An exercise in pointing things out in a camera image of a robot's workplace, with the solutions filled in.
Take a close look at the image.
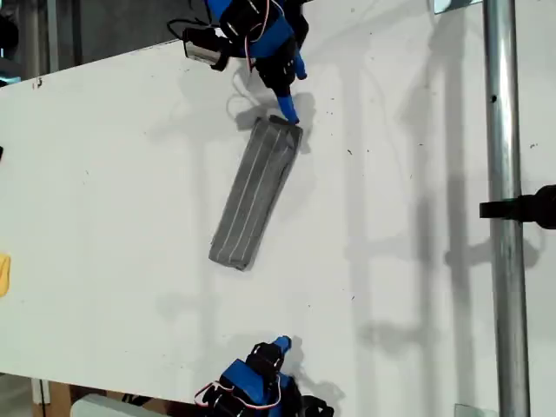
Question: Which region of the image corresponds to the yellow object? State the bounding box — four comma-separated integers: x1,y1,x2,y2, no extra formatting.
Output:
0,254,12,298

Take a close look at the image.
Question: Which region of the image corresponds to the red and white servo wire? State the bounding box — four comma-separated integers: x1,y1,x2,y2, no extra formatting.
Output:
242,34,261,73
194,380,238,407

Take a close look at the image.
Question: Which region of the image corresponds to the white table leg bracket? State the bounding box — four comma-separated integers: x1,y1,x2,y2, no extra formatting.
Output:
30,377,53,407

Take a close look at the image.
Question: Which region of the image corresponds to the grey metal frame bar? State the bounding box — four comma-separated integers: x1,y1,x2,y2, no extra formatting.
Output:
46,0,60,73

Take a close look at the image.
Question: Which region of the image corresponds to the black clamp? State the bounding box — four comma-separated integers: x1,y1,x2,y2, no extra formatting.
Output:
479,184,556,231

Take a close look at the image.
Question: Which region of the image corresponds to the steel post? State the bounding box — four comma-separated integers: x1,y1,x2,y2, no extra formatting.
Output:
482,0,533,417

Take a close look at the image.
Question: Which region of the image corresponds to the grey striped towel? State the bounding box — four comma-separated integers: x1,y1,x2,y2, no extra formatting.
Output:
208,115,304,273

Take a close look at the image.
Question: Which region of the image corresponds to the short black camera stalk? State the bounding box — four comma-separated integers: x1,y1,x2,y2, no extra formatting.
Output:
210,47,234,73

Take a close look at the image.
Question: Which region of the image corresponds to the black camera cable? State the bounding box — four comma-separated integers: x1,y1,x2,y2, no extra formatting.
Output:
167,17,218,43

